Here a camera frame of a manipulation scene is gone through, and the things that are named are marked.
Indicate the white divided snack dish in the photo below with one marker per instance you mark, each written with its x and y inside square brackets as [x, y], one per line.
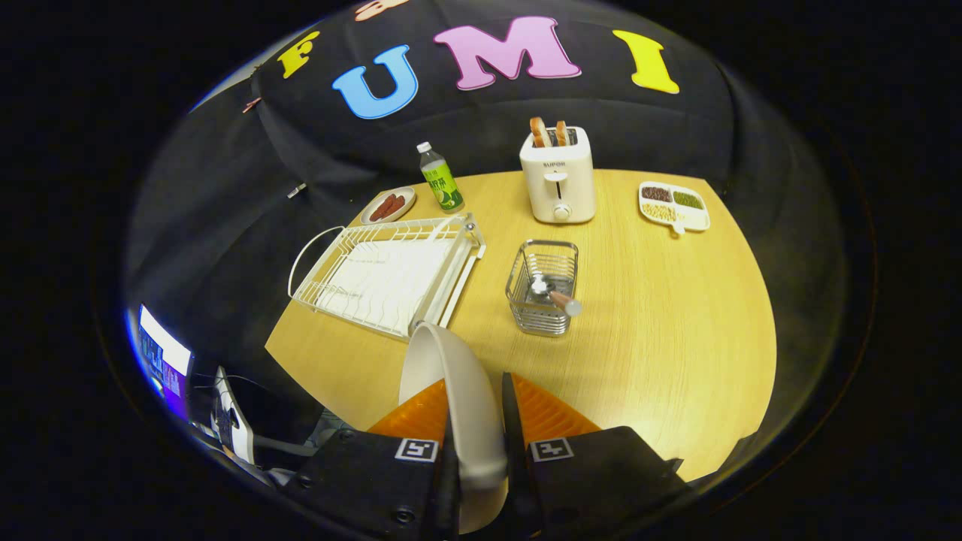
[695, 220]

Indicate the toasted bread slice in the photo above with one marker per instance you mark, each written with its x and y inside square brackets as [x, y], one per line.
[538, 131]
[561, 133]

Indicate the pink clothespin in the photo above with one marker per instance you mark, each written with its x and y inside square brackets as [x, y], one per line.
[252, 105]

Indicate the white plate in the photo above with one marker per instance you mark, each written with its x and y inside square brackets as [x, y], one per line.
[470, 406]

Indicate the black backdrop cloth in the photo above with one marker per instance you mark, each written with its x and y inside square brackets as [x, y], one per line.
[225, 225]

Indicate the red sausage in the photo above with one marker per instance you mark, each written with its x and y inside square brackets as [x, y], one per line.
[379, 209]
[394, 204]

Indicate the green label drink bottle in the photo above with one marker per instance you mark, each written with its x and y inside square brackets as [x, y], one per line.
[443, 188]

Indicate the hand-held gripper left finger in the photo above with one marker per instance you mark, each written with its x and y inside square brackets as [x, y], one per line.
[449, 496]

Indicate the white toaster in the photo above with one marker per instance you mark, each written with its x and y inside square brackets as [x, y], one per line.
[560, 173]

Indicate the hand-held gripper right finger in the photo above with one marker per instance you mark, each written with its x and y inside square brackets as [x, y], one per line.
[512, 466]

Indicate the small sausage dish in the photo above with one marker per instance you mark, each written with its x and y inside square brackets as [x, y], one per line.
[408, 197]

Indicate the white side desk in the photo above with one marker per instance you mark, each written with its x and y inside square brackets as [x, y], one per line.
[234, 428]

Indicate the computer monitor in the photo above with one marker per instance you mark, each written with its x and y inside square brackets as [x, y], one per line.
[161, 361]

